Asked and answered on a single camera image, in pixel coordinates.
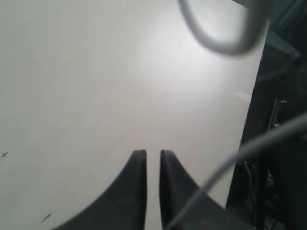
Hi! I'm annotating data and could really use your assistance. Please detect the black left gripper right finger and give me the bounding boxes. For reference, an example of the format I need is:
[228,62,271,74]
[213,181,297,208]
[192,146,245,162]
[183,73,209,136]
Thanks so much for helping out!
[160,150,253,230]

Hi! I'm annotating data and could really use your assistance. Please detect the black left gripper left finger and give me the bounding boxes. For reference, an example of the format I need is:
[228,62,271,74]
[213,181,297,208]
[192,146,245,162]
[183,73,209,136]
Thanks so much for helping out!
[56,149,146,230]

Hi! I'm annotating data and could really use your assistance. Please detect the white wired earphones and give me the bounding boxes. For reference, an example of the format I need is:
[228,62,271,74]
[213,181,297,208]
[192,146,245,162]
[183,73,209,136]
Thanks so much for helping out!
[165,0,307,230]

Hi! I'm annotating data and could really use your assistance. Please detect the dark frame beside table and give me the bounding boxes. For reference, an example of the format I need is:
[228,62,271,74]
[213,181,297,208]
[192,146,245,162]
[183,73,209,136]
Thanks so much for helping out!
[226,0,307,230]

